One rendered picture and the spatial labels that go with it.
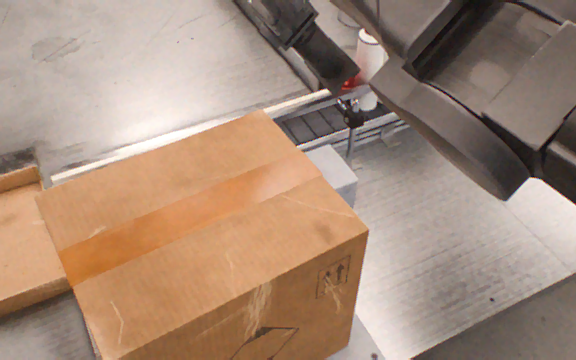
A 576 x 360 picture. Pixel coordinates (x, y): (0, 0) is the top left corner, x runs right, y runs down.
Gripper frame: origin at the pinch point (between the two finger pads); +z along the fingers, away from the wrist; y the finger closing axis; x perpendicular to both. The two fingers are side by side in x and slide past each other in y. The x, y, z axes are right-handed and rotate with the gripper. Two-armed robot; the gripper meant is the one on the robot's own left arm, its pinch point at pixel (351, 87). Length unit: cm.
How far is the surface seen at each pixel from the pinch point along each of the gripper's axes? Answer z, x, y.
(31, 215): -28, 55, 5
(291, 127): -3.0, 13.4, 0.4
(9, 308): -33, 59, -13
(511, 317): 107, 12, -25
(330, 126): 1.2, 7.9, -2.6
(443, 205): 10.8, 2.2, -25.8
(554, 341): 110, 7, -37
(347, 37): 12.7, -7.1, 21.6
